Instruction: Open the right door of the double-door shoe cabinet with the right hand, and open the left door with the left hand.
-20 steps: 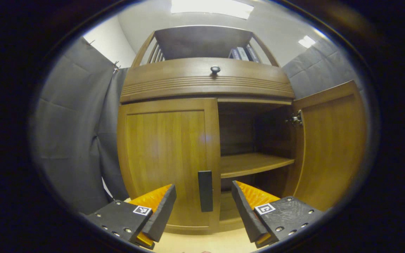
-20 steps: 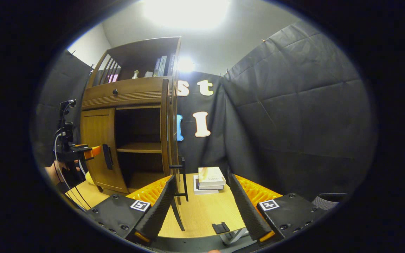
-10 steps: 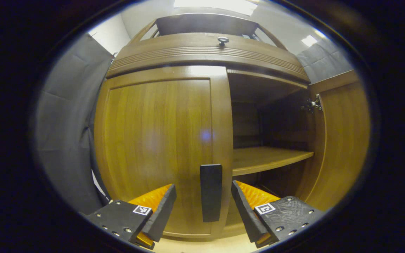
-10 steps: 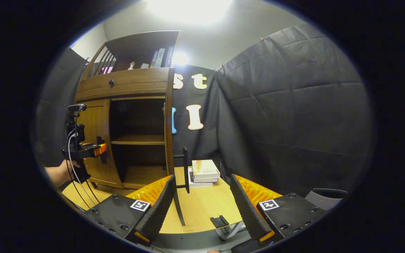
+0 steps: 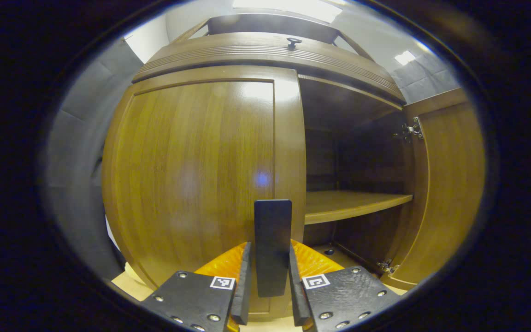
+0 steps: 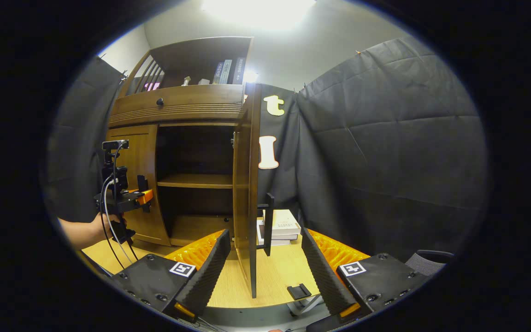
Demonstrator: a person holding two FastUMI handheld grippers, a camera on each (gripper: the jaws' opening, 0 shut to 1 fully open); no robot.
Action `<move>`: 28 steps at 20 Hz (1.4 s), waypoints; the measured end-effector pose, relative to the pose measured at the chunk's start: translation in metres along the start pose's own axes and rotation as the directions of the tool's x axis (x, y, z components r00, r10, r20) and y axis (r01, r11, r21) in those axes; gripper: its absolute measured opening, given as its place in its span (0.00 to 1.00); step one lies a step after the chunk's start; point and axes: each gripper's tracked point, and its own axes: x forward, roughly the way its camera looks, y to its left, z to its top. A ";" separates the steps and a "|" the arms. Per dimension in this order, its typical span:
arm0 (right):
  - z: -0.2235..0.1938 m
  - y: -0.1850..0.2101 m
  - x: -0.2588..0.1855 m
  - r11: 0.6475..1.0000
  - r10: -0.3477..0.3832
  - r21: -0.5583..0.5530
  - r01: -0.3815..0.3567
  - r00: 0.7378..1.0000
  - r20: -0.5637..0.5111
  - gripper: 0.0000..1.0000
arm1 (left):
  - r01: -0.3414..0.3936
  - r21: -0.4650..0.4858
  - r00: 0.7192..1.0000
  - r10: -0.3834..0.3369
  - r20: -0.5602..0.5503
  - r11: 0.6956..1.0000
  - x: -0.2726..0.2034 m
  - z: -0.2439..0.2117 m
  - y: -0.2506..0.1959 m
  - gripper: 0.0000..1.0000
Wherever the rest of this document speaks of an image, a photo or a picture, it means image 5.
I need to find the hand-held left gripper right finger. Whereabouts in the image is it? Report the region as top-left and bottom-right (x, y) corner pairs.
(289, 239), (402, 332)

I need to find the wooden drawer with black knob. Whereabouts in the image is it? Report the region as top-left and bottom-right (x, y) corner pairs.
(132, 32), (407, 104)

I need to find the large ceiling light panel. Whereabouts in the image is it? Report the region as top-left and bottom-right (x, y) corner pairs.
(232, 0), (343, 24)

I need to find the wooden double-door shoe cabinet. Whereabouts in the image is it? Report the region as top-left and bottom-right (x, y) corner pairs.
(102, 13), (486, 323)

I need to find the wooden inner cabinet shelf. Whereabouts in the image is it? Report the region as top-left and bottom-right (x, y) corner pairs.
(305, 190), (413, 225)

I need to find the wooden cabinet door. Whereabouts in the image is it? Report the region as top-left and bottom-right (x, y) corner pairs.
(102, 65), (307, 321)
(381, 89), (486, 291)

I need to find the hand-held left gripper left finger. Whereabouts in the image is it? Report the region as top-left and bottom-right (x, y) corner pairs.
(140, 242), (252, 332)

